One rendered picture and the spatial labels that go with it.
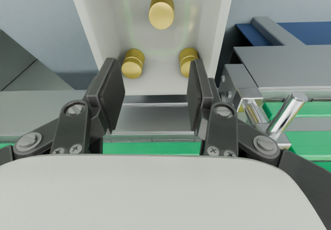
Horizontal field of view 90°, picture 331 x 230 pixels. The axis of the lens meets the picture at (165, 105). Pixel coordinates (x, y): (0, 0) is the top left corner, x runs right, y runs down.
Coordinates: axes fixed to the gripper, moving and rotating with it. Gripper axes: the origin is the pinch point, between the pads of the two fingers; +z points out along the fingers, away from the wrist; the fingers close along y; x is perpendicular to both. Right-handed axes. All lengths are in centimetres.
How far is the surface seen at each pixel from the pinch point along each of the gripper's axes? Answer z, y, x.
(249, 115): 4.4, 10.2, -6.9
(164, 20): 15.5, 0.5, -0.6
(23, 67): 65, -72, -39
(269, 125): 1.7, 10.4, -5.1
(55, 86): 50, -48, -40
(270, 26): 31.6, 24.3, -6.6
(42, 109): 15.2, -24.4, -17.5
